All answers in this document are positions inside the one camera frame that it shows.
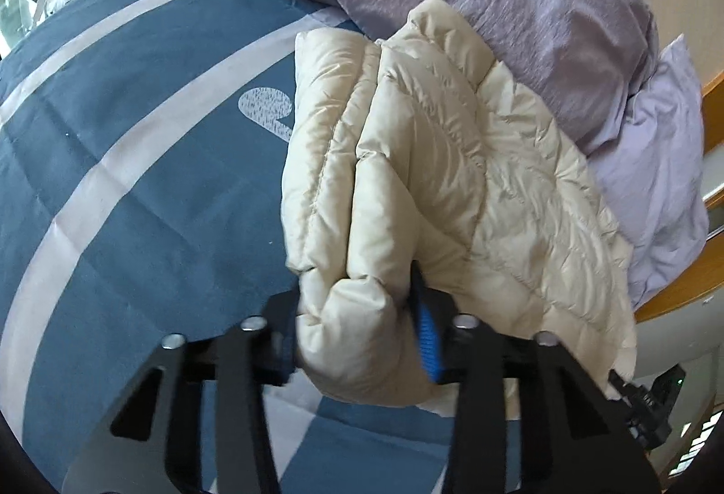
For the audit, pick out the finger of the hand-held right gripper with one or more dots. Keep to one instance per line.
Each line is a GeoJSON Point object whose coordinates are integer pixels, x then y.
{"type": "Point", "coordinates": [622, 387]}

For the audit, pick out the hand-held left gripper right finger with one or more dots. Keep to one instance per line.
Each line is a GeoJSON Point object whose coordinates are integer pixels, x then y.
{"type": "Point", "coordinates": [427, 335]}

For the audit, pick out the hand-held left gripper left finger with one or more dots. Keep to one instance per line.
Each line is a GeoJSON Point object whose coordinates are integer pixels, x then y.
{"type": "Point", "coordinates": [278, 341]}

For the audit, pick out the cream quilted puffer jacket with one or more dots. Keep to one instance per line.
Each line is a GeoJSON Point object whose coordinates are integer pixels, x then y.
{"type": "Point", "coordinates": [430, 188]}

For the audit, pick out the small lilac pillow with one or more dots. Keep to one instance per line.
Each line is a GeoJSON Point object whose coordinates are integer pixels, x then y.
{"type": "Point", "coordinates": [662, 177]}

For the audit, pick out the blue striped bed sheet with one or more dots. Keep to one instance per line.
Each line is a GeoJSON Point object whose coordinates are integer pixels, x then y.
{"type": "Point", "coordinates": [141, 160]}

